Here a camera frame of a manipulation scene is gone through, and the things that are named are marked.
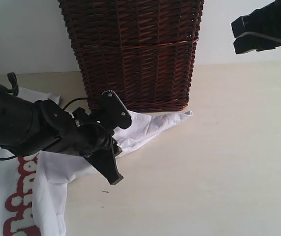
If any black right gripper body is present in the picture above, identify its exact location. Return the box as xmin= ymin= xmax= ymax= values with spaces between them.
xmin=254 ymin=0 xmax=281 ymax=39

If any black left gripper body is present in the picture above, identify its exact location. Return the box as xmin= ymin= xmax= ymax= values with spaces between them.
xmin=31 ymin=99 xmax=121 ymax=160

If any white t-shirt red lettering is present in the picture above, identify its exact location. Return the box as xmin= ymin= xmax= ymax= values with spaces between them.
xmin=0 ymin=87 xmax=193 ymax=236

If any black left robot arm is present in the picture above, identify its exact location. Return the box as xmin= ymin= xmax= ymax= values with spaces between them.
xmin=0 ymin=92 xmax=123 ymax=185

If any dark brown wicker basket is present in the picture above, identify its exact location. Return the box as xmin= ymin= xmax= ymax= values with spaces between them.
xmin=59 ymin=0 xmax=204 ymax=113

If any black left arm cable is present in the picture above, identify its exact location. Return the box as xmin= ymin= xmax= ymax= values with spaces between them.
xmin=60 ymin=97 xmax=89 ymax=111

